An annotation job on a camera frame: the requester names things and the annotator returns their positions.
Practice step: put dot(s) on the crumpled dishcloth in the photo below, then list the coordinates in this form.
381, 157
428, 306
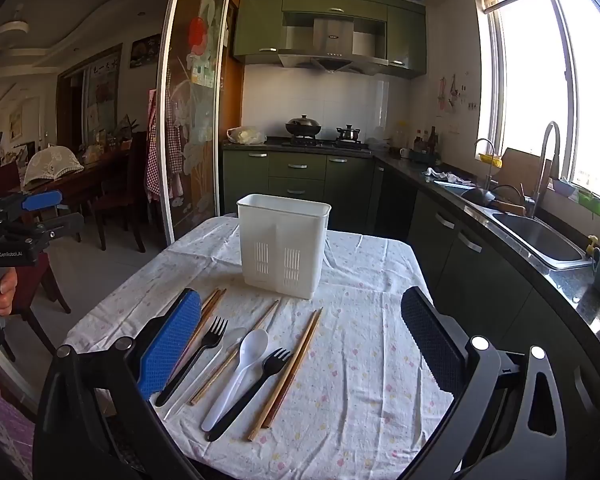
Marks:
445, 176

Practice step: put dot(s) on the black frying pan in sink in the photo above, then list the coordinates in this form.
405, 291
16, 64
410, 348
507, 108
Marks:
480, 196

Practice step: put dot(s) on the small steel faucet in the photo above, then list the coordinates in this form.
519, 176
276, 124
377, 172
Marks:
489, 150

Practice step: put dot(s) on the black plastic fork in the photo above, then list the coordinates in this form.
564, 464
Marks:
207, 340
272, 362

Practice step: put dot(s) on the white plastic utensil holder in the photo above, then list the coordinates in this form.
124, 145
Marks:
280, 230

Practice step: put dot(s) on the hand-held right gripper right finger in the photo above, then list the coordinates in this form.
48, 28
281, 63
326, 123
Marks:
430, 345

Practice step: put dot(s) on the green base cabinets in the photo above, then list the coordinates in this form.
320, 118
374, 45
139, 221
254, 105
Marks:
300, 165

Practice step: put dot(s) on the steel range hood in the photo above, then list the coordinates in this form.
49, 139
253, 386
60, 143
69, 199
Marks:
332, 35

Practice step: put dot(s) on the white plastic spoon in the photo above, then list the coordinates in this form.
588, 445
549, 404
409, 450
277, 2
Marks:
254, 347

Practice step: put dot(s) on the dark granite countertop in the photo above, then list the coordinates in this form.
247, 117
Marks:
420, 172

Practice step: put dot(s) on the row of sauce bottles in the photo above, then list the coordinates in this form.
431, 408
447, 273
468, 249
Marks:
427, 141

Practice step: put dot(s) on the kitchen window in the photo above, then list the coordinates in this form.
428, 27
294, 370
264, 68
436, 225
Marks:
525, 85

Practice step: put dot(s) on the clear plastic spoon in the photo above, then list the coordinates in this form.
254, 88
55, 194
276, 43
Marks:
232, 340

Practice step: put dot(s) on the dark wooden chair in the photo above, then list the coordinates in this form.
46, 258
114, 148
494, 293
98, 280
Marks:
125, 195

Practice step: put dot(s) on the wooden dining table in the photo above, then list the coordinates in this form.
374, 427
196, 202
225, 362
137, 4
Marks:
95, 170

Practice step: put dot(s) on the green windowsill containers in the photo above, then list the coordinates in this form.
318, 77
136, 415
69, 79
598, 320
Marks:
595, 205

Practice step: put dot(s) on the dark wall picture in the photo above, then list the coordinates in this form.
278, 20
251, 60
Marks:
145, 51

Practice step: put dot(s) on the small pale bowl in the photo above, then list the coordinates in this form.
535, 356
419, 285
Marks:
562, 187

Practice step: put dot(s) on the plastic bag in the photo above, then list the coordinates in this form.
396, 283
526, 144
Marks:
245, 136

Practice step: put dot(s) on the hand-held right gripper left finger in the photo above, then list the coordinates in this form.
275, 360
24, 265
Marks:
172, 345

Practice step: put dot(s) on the white lace food cover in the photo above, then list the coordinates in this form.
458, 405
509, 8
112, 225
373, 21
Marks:
52, 165

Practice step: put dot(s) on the gas stove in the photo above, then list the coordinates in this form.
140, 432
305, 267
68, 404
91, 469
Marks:
325, 144

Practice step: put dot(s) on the wall poster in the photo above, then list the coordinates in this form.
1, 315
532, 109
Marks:
102, 90

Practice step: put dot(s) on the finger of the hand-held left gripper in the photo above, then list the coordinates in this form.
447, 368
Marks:
42, 200
55, 227

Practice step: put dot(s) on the green upper cabinets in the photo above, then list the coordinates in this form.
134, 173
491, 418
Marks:
257, 25

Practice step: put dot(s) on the ceiling lamp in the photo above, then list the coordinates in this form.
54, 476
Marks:
10, 30

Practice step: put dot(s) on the person's floral clothing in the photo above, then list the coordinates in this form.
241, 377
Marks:
0, 425

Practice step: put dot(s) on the black wok with lid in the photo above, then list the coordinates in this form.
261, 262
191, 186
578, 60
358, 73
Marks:
303, 127

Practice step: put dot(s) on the printed sliding glass door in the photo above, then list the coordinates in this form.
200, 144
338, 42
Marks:
200, 110

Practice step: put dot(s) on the steel kitchen sink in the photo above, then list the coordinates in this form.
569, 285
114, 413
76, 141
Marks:
545, 237

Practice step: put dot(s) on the white floral tablecloth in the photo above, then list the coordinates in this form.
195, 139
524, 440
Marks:
360, 360

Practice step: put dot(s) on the wooden cutting board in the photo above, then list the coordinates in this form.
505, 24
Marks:
522, 170

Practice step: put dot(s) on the red checked apron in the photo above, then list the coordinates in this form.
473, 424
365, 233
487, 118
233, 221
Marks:
154, 160

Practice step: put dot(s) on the small yellow tap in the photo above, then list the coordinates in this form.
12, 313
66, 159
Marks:
592, 245

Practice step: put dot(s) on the yellow faucet basket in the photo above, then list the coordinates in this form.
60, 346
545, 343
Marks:
492, 160

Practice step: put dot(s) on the wall stickers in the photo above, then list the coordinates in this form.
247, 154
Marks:
448, 92

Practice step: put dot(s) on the wooden chopstick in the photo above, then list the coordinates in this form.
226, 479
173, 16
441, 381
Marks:
292, 357
211, 310
211, 299
260, 322
305, 347

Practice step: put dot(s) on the small dark pot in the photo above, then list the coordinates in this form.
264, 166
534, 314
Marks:
348, 133

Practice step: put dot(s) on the tall steel faucet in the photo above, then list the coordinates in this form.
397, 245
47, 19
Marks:
550, 135

